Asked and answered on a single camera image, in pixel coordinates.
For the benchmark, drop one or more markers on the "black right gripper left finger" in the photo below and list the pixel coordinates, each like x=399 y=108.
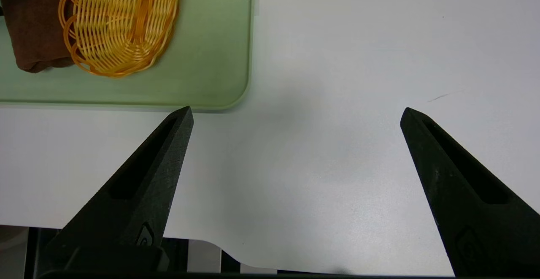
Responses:
x=139 y=194

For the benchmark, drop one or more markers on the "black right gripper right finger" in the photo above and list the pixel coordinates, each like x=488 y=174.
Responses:
x=472 y=211

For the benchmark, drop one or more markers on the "brown towel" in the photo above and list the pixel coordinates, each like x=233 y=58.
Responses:
x=33 y=30

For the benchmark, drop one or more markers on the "small yellow oval wicker basket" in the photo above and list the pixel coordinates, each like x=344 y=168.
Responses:
x=122 y=25

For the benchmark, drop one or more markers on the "light green plastic tray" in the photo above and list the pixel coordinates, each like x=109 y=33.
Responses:
x=206 y=59

